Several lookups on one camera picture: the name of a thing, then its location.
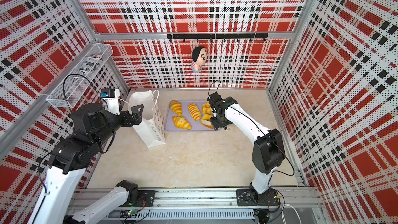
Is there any square toast bread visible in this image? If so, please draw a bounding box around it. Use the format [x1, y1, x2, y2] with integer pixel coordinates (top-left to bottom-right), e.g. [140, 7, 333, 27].
[201, 114, 214, 130]

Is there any long ridged bread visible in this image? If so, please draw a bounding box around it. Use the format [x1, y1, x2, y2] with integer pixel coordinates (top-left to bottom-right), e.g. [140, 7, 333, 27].
[188, 103, 202, 121]

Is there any white paper bag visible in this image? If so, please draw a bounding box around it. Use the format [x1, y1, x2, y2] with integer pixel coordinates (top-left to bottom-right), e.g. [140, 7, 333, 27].
[129, 90, 166, 148]

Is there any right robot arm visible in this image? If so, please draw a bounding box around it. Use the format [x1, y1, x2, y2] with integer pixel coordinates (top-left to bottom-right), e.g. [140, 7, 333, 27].
[207, 92, 286, 195]

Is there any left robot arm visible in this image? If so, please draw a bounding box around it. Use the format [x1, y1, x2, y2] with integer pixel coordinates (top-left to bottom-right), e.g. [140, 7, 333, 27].
[28, 103, 144, 224]

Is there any round bundt bread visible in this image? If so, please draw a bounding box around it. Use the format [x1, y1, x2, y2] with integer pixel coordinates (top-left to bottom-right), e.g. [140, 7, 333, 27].
[202, 102, 212, 115]

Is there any lavender tray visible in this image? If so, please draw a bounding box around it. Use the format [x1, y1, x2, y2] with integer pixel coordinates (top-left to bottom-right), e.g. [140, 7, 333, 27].
[165, 100, 214, 132]

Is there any croissant back left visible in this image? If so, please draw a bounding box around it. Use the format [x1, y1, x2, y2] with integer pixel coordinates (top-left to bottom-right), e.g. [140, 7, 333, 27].
[170, 100, 182, 116]

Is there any croissant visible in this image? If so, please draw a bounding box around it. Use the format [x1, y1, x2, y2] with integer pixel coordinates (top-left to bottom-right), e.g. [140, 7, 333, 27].
[172, 116, 192, 130]
[170, 100, 182, 116]

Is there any croissant front left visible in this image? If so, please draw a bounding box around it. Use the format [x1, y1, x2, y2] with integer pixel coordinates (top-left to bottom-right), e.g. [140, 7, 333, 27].
[172, 116, 192, 130]

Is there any hanging doll toy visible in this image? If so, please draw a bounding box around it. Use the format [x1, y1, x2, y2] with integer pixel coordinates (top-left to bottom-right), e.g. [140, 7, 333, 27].
[191, 46, 208, 73]

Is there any can in basket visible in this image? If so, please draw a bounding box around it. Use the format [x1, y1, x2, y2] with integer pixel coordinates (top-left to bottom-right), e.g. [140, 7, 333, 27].
[79, 53, 102, 76]

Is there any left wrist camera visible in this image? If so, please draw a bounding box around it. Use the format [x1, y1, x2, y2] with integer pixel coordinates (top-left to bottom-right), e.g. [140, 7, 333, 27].
[99, 88, 120, 115]

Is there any clear wire shelf basket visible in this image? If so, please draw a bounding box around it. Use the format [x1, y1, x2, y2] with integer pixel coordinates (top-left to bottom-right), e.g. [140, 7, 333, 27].
[46, 43, 113, 109]

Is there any black hook rail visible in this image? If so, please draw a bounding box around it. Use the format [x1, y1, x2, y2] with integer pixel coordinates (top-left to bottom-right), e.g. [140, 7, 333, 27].
[166, 33, 269, 41]

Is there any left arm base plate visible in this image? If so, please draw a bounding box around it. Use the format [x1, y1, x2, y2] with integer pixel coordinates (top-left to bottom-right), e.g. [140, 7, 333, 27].
[123, 190, 156, 207]

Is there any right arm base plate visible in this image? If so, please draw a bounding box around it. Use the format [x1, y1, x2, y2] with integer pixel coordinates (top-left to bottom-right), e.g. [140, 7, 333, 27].
[236, 189, 280, 207]

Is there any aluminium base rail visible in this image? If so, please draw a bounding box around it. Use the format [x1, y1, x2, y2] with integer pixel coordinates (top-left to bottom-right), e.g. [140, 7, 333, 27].
[67, 187, 328, 224]

